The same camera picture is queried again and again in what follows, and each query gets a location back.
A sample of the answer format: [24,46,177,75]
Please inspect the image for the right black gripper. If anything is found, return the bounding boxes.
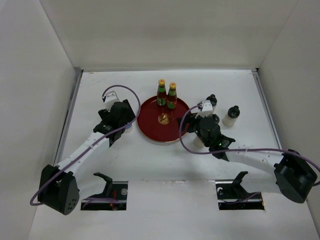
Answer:
[177,111,211,148]

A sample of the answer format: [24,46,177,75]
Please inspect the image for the grinder jar chrome top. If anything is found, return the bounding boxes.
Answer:
[193,136,204,149]

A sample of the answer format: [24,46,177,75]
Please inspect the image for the silver-lid salt jar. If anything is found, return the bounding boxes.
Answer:
[124,124,133,134]

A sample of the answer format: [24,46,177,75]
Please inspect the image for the green-label sauce bottle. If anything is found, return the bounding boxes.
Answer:
[156,79,167,106]
[166,82,178,110]

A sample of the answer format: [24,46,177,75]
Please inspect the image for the clear grinder jar black top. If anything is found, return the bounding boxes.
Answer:
[211,114,220,124]

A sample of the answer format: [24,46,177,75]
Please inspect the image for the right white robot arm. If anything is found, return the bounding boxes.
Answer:
[177,112,320,204]

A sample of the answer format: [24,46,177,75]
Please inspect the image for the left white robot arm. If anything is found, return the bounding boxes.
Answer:
[37,99,136,215]

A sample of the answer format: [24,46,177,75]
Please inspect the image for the white bottle black cap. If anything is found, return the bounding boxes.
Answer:
[222,105,240,128]

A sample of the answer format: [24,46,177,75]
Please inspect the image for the back brown spice jar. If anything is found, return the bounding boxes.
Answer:
[206,94,218,111]

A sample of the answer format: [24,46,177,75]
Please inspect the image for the round red tray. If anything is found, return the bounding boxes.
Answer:
[137,96,189,143]

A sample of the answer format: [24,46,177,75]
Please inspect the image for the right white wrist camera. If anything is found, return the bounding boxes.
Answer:
[196,100,214,118]

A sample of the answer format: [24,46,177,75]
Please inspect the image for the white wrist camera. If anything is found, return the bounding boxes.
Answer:
[101,90,120,111]
[196,100,214,118]

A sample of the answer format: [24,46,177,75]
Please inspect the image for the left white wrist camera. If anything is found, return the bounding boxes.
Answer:
[101,90,120,111]

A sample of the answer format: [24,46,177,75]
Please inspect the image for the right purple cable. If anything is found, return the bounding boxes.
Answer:
[178,104,320,203]

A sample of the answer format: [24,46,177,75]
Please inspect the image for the purple cable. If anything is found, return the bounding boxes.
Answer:
[178,104,320,203]
[29,85,141,207]

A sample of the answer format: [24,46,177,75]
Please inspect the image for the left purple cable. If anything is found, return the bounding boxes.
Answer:
[29,85,141,207]

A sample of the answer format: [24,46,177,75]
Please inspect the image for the left aluminium frame rail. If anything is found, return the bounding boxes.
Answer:
[50,67,84,165]

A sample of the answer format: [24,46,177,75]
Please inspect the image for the aluminium frame rail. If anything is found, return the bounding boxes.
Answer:
[50,67,84,165]
[251,68,281,148]

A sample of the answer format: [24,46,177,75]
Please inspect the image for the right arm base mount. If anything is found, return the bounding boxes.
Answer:
[215,171,265,211]

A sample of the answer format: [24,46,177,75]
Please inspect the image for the right aluminium frame rail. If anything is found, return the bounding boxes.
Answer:
[251,68,281,148]

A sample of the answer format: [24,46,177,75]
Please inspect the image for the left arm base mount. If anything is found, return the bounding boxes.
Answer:
[80,172,129,211]

